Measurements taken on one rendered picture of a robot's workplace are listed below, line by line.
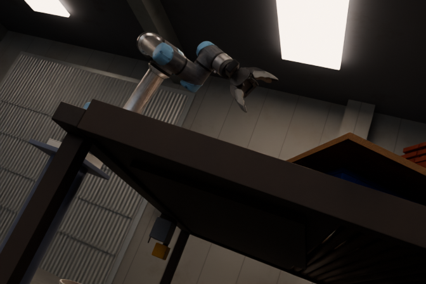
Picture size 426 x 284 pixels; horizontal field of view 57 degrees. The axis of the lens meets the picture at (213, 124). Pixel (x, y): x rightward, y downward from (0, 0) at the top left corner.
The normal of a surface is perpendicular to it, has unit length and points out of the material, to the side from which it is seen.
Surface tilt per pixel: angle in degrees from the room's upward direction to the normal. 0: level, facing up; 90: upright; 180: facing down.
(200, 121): 90
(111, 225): 90
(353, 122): 90
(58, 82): 90
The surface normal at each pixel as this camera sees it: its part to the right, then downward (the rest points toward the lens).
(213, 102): -0.21, -0.43
